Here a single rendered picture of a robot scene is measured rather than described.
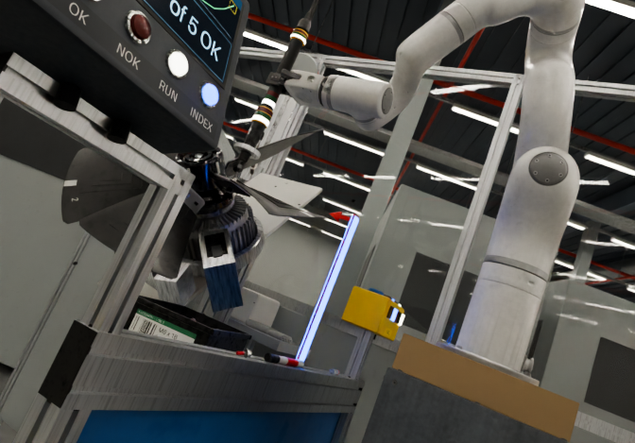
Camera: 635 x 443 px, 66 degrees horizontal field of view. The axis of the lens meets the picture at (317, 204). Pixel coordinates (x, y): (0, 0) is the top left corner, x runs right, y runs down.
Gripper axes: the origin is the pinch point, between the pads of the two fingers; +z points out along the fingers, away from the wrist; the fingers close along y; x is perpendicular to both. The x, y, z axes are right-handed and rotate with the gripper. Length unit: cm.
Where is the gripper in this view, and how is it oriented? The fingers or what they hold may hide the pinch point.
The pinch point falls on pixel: (278, 83)
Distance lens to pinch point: 133.4
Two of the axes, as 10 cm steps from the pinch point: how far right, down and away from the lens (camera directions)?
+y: 3.8, 3.6, 8.5
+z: -8.4, -2.5, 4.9
